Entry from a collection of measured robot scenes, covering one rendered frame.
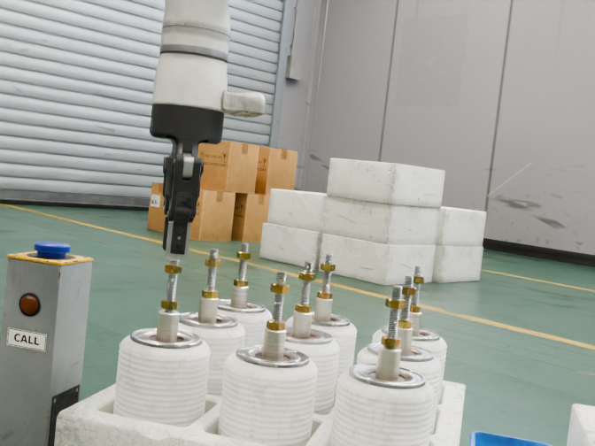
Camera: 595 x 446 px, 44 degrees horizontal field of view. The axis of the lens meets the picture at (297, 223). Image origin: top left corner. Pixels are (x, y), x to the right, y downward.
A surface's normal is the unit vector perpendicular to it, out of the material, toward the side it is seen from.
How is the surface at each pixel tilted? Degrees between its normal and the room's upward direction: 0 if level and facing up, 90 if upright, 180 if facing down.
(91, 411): 0
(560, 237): 90
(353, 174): 90
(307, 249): 90
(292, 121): 90
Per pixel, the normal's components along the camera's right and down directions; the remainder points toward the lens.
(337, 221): -0.69, -0.03
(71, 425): -0.25, 0.04
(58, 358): 0.96, 0.12
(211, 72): 0.59, -0.04
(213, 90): 0.74, 0.13
